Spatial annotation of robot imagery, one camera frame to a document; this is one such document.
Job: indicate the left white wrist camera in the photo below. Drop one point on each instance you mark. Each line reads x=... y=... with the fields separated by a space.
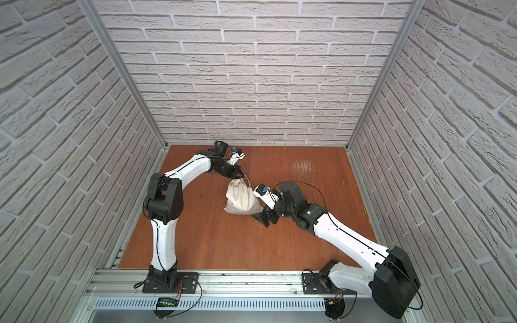
x=236 y=155

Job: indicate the aluminium mounting rail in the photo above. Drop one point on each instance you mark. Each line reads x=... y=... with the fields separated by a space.
x=253 y=291

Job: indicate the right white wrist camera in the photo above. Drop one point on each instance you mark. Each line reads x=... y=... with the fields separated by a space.
x=266 y=195

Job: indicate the left small controller board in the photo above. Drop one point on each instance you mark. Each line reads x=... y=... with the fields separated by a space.
x=165 y=306

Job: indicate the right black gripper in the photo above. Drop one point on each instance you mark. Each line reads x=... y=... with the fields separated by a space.
x=268 y=214

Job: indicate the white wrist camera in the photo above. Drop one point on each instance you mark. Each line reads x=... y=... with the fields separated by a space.
x=236 y=155
x=266 y=195

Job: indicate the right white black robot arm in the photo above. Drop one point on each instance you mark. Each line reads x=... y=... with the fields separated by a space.
x=385 y=274

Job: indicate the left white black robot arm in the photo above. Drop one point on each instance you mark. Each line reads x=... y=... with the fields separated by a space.
x=165 y=203

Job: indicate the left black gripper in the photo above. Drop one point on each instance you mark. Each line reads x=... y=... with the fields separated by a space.
x=232 y=171

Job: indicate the cream cloth drawstring bag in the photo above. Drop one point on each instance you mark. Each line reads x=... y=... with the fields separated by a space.
x=240 y=198

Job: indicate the small controller board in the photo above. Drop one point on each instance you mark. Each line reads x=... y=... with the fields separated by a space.
x=334 y=308
x=165 y=306

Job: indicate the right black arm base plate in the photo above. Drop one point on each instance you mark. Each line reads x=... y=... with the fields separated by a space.
x=320 y=284

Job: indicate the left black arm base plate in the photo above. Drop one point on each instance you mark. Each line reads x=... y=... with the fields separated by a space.
x=170 y=282

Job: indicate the right small controller board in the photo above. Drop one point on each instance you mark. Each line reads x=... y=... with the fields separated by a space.
x=334 y=308

